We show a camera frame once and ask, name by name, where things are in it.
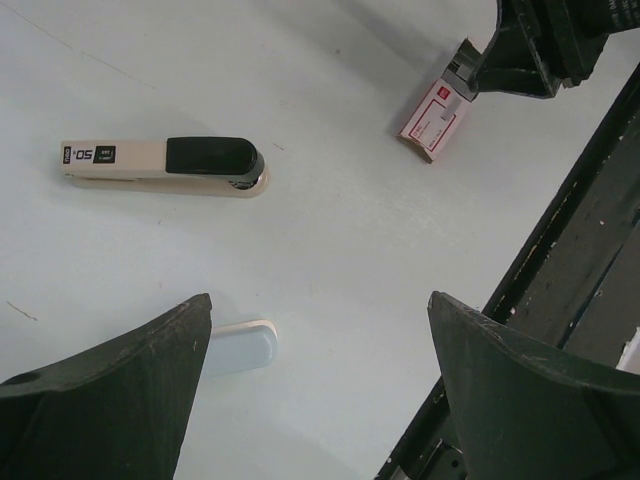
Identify beige black stapler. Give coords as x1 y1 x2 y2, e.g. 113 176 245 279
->
60 136 268 198

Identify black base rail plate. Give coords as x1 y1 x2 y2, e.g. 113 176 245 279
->
378 74 639 479

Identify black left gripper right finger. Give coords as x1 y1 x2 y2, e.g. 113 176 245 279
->
428 292 639 479

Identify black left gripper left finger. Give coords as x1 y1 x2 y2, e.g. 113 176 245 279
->
1 293 212 479

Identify light blue stapler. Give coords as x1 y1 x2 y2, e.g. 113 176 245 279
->
202 319 279 378

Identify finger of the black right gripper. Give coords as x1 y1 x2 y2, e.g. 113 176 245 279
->
467 27 560 99

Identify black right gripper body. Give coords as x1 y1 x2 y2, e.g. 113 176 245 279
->
496 1 608 88

